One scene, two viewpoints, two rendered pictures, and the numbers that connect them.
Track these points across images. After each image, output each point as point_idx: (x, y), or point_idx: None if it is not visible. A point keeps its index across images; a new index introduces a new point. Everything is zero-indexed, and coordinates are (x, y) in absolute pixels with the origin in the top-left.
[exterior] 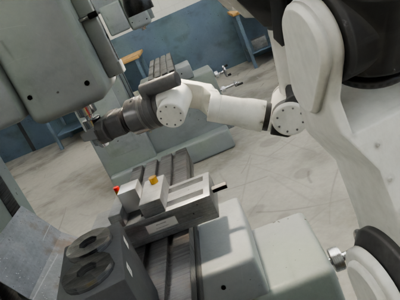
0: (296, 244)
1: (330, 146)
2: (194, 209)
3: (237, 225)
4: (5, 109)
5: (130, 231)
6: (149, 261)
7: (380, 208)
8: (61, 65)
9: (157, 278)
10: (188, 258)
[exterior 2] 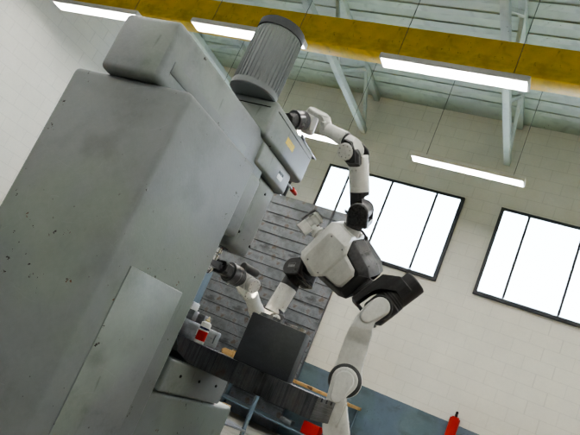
0: None
1: (353, 334)
2: (212, 337)
3: None
4: (237, 228)
5: (192, 326)
6: (210, 348)
7: (357, 356)
8: (251, 231)
9: (230, 356)
10: (230, 356)
